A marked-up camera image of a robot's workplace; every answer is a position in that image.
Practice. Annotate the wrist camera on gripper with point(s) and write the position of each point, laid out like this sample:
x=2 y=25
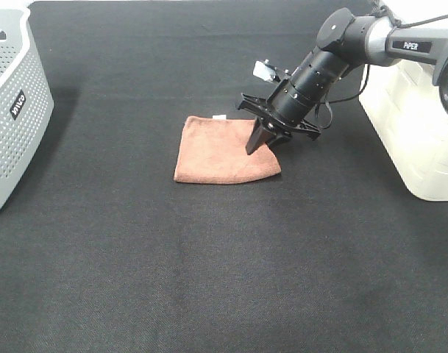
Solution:
x=269 y=73

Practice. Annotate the black fabric table mat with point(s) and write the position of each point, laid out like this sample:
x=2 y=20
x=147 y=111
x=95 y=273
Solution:
x=102 y=251

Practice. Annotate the grey perforated laundry basket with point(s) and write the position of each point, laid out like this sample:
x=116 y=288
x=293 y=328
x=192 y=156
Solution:
x=26 y=103

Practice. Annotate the white plastic storage box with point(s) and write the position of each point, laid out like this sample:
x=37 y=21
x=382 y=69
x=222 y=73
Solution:
x=406 y=99

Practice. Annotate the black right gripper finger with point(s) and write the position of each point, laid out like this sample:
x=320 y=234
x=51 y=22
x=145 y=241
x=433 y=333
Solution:
x=280 y=138
x=259 y=136

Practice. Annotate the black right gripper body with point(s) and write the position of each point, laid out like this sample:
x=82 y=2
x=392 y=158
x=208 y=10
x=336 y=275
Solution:
x=268 y=118

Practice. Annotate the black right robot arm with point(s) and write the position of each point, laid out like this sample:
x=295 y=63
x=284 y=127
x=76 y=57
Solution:
x=343 y=43

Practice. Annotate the brown towel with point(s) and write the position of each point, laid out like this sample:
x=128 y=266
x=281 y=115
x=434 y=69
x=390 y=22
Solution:
x=212 y=151

